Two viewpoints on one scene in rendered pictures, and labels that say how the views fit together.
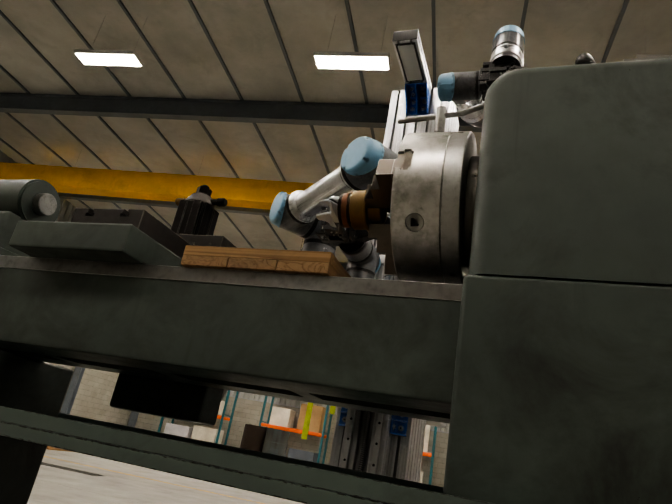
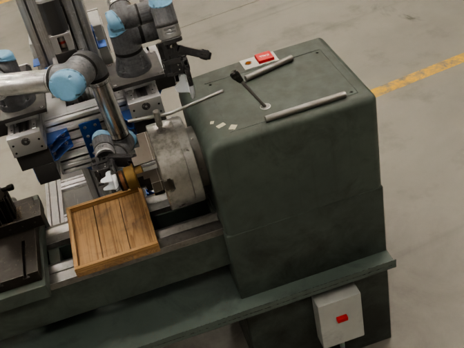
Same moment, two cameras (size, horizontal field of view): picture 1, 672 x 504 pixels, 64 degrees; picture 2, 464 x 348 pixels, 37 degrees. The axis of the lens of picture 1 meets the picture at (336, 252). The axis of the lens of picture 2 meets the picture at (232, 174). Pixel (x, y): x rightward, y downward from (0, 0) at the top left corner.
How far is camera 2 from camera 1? 2.23 m
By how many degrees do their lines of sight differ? 65
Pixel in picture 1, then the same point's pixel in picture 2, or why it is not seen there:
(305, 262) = (147, 251)
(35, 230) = not seen: outside the picture
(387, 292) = (190, 244)
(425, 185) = (186, 194)
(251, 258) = (117, 260)
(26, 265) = not seen: outside the picture
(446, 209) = (199, 197)
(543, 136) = (242, 176)
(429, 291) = (208, 236)
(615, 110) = (269, 157)
